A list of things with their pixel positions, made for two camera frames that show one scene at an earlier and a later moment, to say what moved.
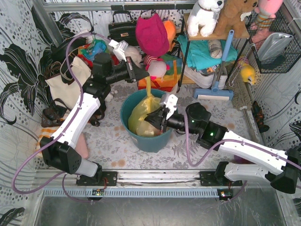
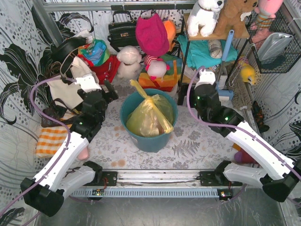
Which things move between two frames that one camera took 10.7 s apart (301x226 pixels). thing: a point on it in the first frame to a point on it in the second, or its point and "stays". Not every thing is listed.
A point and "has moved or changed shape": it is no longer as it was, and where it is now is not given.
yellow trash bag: [137, 124] has moved or changed shape
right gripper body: [163, 120] to [191, 98]
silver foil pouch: [273, 45] stays
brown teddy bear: [229, 19] stays
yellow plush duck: [248, 74] stays
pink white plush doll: [156, 68] stays
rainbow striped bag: [168, 82] stays
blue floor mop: [215, 92] stays
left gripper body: [131, 73] to [106, 92]
